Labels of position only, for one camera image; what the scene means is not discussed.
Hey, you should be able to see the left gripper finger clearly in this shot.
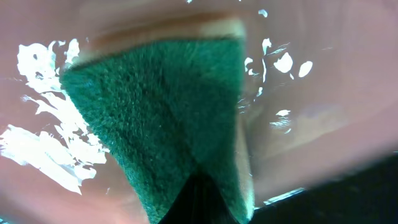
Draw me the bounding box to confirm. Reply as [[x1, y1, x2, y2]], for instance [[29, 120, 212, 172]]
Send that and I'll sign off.
[[158, 169, 239, 224]]

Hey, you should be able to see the green and yellow sponge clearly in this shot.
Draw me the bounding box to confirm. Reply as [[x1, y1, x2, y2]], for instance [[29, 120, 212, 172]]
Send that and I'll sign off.
[[60, 15, 254, 223]]

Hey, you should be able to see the black tray with maroon liner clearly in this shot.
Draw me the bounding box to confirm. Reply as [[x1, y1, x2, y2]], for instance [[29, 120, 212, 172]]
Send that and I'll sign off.
[[1, 1, 397, 223]]

